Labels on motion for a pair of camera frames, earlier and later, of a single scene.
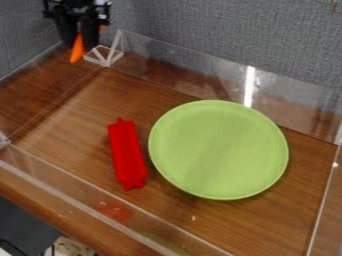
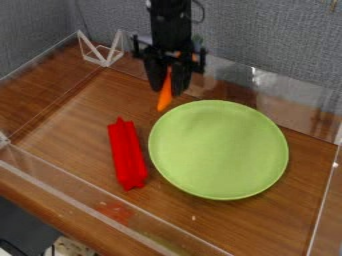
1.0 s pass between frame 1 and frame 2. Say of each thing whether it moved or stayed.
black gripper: moved
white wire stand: stayed
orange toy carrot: moved
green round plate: stayed
